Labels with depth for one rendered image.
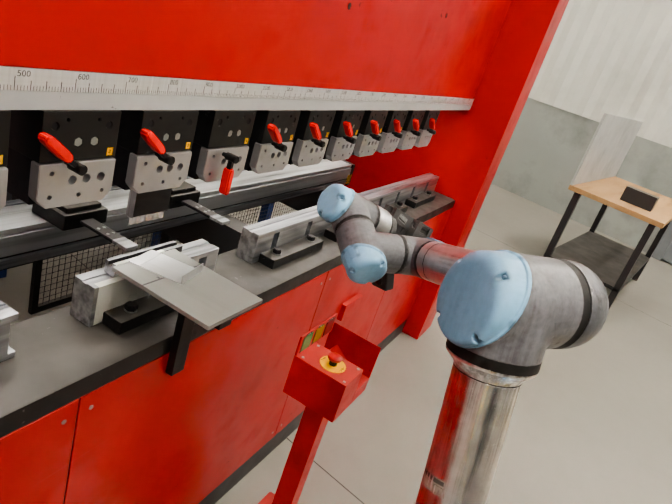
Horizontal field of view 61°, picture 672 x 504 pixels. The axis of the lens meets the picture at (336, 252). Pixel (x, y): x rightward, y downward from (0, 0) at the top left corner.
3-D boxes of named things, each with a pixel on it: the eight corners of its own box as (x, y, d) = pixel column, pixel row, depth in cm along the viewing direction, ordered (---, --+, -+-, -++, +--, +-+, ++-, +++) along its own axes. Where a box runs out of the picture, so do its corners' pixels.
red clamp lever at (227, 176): (225, 197, 129) (235, 156, 126) (212, 190, 131) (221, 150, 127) (230, 196, 131) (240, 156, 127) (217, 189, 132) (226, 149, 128)
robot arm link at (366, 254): (412, 264, 101) (396, 219, 108) (358, 258, 96) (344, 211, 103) (392, 289, 107) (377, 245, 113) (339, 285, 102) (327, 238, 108)
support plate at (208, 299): (207, 330, 108) (208, 326, 108) (111, 270, 117) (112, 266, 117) (262, 303, 124) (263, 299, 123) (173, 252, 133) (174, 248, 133)
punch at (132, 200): (131, 227, 118) (138, 185, 114) (124, 223, 118) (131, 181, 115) (165, 219, 126) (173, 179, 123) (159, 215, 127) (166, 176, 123)
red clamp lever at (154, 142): (153, 130, 101) (177, 160, 109) (137, 122, 102) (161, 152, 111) (147, 137, 100) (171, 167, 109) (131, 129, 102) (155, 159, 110)
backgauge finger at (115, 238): (109, 260, 122) (112, 239, 120) (31, 212, 131) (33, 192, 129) (151, 248, 132) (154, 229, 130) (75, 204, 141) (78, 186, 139)
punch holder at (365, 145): (357, 157, 194) (372, 111, 188) (336, 148, 197) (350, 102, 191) (375, 154, 207) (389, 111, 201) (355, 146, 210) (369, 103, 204)
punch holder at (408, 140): (400, 150, 229) (414, 110, 223) (382, 143, 232) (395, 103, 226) (413, 148, 242) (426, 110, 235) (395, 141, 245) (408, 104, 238)
